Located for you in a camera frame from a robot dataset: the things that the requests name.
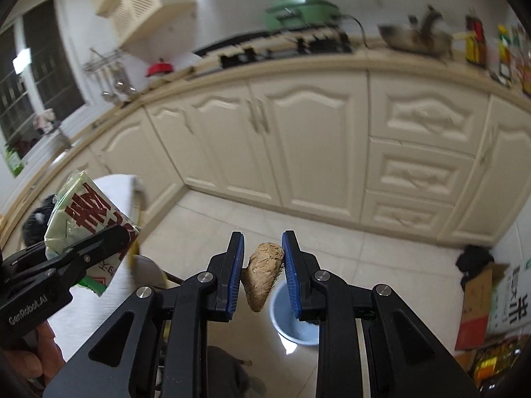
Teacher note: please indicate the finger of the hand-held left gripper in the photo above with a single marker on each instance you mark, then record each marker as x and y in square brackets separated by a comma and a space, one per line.
[103, 243]

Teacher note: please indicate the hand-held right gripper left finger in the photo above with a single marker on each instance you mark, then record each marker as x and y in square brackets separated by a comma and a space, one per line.
[236, 273]

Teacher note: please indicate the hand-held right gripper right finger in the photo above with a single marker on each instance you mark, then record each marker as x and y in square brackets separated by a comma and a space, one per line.
[290, 273]

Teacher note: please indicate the brown ginger piece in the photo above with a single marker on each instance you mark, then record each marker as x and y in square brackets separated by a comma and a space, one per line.
[263, 275]

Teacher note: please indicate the green white food packet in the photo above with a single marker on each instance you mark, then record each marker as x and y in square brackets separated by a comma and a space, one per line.
[83, 207]

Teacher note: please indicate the blue plastic bucket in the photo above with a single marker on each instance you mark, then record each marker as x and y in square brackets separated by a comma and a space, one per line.
[286, 327]

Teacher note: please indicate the person's left hand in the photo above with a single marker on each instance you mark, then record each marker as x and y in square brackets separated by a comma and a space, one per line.
[25, 365]

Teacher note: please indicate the black plastic bag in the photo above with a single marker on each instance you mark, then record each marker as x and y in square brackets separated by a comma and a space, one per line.
[37, 219]

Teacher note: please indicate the cream cabinet door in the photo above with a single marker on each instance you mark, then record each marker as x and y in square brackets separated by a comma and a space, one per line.
[124, 153]
[315, 145]
[489, 174]
[178, 141]
[232, 141]

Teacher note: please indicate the metal faucet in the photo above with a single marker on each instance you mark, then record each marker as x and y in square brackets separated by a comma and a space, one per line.
[62, 137]

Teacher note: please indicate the green white bag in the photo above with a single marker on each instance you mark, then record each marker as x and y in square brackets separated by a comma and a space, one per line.
[12, 161]

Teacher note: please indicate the cream cabinet drawer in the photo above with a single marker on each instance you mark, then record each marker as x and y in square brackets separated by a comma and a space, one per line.
[427, 116]
[419, 170]
[406, 215]

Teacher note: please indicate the pale hanging cloth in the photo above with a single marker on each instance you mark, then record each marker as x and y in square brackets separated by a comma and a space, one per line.
[43, 121]

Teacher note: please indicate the hanging metal utensil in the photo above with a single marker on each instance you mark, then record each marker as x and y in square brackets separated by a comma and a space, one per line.
[101, 85]
[115, 83]
[126, 83]

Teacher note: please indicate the black cloth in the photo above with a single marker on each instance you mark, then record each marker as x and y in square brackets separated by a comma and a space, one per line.
[473, 263]

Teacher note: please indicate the red pot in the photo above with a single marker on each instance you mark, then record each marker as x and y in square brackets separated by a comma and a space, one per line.
[159, 69]

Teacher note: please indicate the brown cardboard box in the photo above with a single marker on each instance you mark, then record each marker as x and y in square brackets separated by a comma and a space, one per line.
[477, 311]

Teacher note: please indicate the dark kitchen window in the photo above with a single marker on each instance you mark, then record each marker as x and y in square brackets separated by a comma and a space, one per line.
[45, 62]

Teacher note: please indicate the white printed sack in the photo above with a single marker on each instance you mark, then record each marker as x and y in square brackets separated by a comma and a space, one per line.
[512, 298]

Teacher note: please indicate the black gas hob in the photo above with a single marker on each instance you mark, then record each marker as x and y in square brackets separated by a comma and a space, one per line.
[290, 49]

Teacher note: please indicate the orange yellow snack bag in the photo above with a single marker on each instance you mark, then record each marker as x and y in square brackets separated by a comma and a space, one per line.
[498, 360]

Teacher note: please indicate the cream kitchen base cabinet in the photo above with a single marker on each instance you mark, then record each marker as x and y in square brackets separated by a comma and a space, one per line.
[394, 68]

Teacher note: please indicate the black flat griddle tray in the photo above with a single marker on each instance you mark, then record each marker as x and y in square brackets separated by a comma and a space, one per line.
[232, 41]

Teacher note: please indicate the green electric cooking pot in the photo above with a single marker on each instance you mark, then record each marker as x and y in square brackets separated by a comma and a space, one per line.
[298, 10]

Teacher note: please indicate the metal wok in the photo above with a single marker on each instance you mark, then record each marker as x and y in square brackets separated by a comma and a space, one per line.
[415, 37]

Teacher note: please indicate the dark sauce bottle red label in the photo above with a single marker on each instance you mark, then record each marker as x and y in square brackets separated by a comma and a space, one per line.
[475, 39]

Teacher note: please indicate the yellow green label bottle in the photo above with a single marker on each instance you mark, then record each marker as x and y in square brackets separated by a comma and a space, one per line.
[504, 56]

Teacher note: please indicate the metal wall utensil rack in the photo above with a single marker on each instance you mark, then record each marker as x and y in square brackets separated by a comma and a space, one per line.
[103, 58]

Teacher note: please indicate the cream lattice wall cabinet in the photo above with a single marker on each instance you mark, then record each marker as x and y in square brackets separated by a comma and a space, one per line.
[141, 0]

